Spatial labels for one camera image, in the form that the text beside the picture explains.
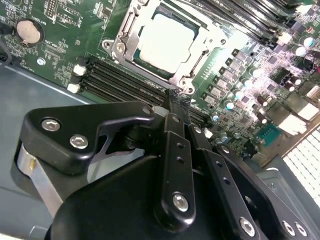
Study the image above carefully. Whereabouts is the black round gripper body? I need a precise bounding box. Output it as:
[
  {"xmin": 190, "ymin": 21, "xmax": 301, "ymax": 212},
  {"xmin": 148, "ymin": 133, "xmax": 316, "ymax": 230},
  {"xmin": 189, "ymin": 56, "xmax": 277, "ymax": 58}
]
[{"xmin": 43, "ymin": 153, "xmax": 235, "ymax": 240}]

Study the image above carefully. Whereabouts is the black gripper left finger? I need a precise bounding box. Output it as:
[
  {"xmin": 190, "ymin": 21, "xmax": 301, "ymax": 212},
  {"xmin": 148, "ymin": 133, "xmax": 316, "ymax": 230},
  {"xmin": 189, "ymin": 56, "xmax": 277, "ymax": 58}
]
[{"xmin": 18, "ymin": 89, "xmax": 198, "ymax": 226}]

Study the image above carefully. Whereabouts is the silver topped CPU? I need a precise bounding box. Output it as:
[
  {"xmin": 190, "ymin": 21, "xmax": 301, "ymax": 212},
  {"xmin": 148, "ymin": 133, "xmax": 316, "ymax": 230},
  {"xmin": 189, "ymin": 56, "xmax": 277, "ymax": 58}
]
[{"xmin": 132, "ymin": 6, "xmax": 208, "ymax": 78}]

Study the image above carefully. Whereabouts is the metal socket cover frame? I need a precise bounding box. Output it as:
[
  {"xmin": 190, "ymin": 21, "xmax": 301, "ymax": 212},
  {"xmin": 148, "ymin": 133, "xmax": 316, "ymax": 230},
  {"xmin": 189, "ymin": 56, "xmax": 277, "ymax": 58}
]
[{"xmin": 109, "ymin": 0, "xmax": 227, "ymax": 87}]

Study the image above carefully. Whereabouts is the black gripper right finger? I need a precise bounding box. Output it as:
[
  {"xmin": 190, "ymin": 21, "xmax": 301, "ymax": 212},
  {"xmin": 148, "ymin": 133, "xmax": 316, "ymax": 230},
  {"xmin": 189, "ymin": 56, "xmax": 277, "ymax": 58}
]
[{"xmin": 178, "ymin": 98, "xmax": 316, "ymax": 240}]

